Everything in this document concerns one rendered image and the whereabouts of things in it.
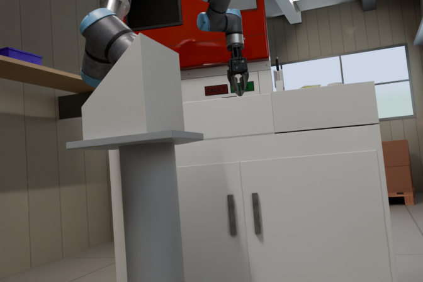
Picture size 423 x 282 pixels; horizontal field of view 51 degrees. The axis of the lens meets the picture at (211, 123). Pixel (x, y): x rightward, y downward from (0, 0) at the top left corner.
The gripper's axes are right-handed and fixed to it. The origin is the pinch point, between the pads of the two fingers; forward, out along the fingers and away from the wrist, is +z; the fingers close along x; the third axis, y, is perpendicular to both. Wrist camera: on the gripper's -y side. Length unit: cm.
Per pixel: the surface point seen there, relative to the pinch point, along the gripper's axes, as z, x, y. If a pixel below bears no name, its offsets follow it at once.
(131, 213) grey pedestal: 40, -38, 61
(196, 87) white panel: -11.7, -18.1, -37.8
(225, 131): 17.1, -8.8, 27.1
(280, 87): -0.5, 16.6, 3.6
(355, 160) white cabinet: 32, 33, 34
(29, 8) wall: -129, -164, -206
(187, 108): 7.4, -21.7, 25.0
